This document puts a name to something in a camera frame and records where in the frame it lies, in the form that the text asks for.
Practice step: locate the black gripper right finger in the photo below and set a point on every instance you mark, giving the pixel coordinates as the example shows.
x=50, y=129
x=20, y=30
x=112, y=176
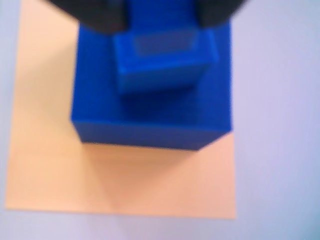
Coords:
x=217, y=11

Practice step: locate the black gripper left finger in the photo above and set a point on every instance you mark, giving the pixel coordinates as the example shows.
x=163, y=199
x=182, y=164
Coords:
x=100, y=15

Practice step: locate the small blue cube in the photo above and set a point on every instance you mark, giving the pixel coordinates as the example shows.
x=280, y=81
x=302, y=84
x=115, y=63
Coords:
x=162, y=65

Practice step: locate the orange paper square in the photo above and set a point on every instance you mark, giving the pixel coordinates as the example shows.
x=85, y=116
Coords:
x=50, y=162

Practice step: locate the large blue cube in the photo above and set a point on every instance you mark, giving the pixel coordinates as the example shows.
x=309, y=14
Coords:
x=100, y=112

